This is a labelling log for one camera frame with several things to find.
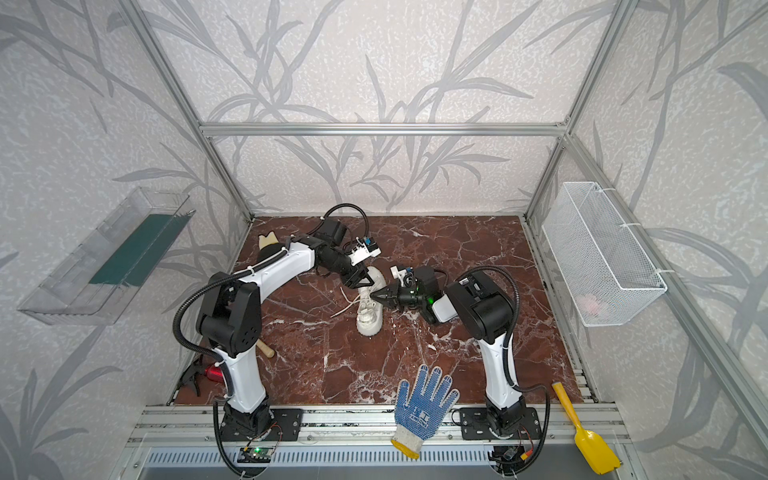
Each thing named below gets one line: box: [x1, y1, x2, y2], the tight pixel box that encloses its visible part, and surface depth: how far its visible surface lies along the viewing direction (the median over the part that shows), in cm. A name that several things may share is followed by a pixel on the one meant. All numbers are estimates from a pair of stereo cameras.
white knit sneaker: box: [356, 266, 387, 336], surface depth 90 cm
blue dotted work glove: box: [390, 364, 460, 459], surface depth 77 cm
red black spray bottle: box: [204, 364, 224, 383], surface depth 80 cm
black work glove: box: [258, 231, 279, 250], surface depth 114 cm
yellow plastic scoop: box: [552, 382, 621, 475], surface depth 71 cm
